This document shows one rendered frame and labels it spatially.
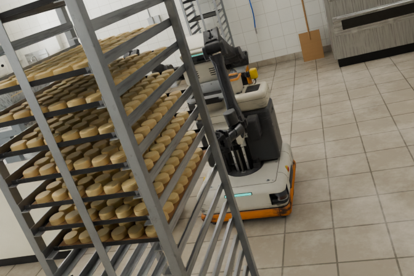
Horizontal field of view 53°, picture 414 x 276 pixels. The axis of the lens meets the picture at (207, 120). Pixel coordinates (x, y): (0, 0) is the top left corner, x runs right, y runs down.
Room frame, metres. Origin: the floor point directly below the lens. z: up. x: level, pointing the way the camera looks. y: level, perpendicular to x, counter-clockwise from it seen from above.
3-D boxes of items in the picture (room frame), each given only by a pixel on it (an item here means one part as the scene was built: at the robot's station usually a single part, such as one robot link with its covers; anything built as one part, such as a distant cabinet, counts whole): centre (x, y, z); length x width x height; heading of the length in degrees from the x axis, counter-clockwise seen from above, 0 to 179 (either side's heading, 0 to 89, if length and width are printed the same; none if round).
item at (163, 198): (1.32, 0.13, 1.05); 0.64 x 0.03 x 0.03; 160
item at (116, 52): (1.32, 0.13, 1.50); 0.64 x 0.03 x 0.03; 160
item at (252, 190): (2.69, -0.16, 0.16); 0.67 x 0.64 x 0.25; 160
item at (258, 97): (2.78, -0.19, 0.59); 0.55 x 0.34 x 0.83; 70
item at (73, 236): (1.22, 0.54, 0.96); 0.05 x 0.05 x 0.02
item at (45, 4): (1.38, 0.32, 1.68); 0.60 x 0.40 x 0.02; 160
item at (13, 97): (3.00, 1.22, 1.25); 0.56 x 0.29 x 0.14; 163
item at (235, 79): (2.80, -0.20, 0.87); 0.23 x 0.15 x 0.11; 70
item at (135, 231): (1.13, 0.31, 0.96); 0.05 x 0.05 x 0.02
